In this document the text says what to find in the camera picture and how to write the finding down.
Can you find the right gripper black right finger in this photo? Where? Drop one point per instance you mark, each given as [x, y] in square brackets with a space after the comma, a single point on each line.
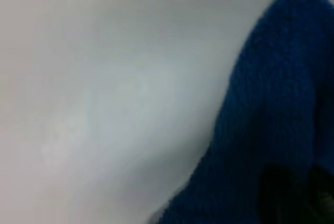
[323, 184]

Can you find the blue cloth with black trim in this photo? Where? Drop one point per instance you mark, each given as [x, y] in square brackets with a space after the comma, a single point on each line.
[274, 91]

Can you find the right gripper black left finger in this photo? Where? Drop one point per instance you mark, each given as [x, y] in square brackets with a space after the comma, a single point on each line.
[281, 195]

